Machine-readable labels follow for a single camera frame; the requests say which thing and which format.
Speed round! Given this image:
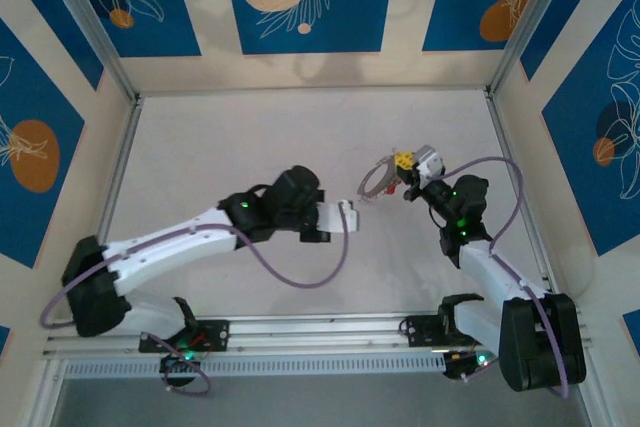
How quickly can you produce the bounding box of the controller board green light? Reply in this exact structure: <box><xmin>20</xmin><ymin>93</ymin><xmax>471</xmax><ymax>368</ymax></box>
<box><xmin>442</xmin><ymin>350</ymin><xmax>494</xmax><ymax>381</ymax></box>
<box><xmin>159</xmin><ymin>349</ymin><xmax>204</xmax><ymax>388</ymax></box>

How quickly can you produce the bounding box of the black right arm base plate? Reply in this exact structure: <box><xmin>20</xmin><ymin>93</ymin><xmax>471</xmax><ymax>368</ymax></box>
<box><xmin>403</xmin><ymin>315</ymin><xmax>499</xmax><ymax>348</ymax></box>

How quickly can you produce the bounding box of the grey slotted cable duct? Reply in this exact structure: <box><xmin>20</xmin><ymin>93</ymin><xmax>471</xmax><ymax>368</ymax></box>
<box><xmin>64</xmin><ymin>352</ymin><xmax>449</xmax><ymax>379</ymax></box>

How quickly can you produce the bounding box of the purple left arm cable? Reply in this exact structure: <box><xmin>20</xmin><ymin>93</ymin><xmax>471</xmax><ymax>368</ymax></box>
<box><xmin>39</xmin><ymin>200</ymin><xmax>351</xmax><ymax>331</ymax></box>

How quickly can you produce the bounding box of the right controller board green light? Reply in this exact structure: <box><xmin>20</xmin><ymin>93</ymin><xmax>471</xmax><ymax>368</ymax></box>
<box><xmin>442</xmin><ymin>350</ymin><xmax>494</xmax><ymax>381</ymax></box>

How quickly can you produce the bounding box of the large metal keyring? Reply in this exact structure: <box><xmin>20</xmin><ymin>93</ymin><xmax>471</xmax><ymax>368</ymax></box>
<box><xmin>355</xmin><ymin>154</ymin><xmax>401</xmax><ymax>203</ymax></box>

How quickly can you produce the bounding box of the aluminium mounting rail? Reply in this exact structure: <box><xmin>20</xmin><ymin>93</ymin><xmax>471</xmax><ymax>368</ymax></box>
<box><xmin>42</xmin><ymin>314</ymin><xmax>594</xmax><ymax>361</ymax></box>

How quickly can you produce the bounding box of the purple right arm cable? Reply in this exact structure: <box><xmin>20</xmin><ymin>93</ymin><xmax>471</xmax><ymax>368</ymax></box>
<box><xmin>442</xmin><ymin>155</ymin><xmax>571</xmax><ymax>400</ymax></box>

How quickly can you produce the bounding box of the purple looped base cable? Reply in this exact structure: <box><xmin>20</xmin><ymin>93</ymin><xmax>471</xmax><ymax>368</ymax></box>
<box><xmin>163</xmin><ymin>336</ymin><xmax>212</xmax><ymax>396</ymax></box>

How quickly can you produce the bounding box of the blue floral wall panel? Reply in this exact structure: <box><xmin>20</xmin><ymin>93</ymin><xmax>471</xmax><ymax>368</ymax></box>
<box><xmin>0</xmin><ymin>0</ymin><xmax>105</xmax><ymax>92</ymax></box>
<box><xmin>542</xmin><ymin>0</ymin><xmax>640</xmax><ymax>257</ymax></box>
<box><xmin>0</xmin><ymin>19</ymin><xmax>86</xmax><ymax>269</ymax></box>
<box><xmin>519</xmin><ymin>0</ymin><xmax>617</xmax><ymax>82</ymax></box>
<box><xmin>62</xmin><ymin>0</ymin><xmax>203</xmax><ymax>59</ymax></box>
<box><xmin>221</xmin><ymin>0</ymin><xmax>399</xmax><ymax>55</ymax></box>
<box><xmin>422</xmin><ymin>0</ymin><xmax>556</xmax><ymax>53</ymax></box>

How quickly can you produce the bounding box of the left controller board green light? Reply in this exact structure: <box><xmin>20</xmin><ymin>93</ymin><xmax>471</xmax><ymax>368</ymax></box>
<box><xmin>159</xmin><ymin>349</ymin><xmax>204</xmax><ymax>388</ymax></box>

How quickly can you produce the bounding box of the aluminium table side rail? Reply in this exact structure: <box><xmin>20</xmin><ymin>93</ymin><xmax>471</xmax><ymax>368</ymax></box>
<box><xmin>484</xmin><ymin>89</ymin><xmax>616</xmax><ymax>427</ymax></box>
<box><xmin>19</xmin><ymin>94</ymin><xmax>146</xmax><ymax>427</ymax></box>

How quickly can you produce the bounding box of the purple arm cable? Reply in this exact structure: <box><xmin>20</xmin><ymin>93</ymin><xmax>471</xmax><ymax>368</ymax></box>
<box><xmin>39</xmin><ymin>200</ymin><xmax>351</xmax><ymax>331</ymax></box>
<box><xmin>442</xmin><ymin>155</ymin><xmax>571</xmax><ymax>400</ymax></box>

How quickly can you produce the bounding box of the aluminium frame post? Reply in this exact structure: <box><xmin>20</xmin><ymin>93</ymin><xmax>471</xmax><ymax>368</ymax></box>
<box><xmin>34</xmin><ymin>0</ymin><xmax>141</xmax><ymax>103</ymax></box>
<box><xmin>487</xmin><ymin>0</ymin><xmax>584</xmax><ymax>98</ymax></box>

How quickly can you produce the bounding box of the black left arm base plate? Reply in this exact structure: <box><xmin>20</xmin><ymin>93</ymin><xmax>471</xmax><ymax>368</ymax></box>
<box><xmin>138</xmin><ymin>319</ymin><xmax>231</xmax><ymax>353</ymax></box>

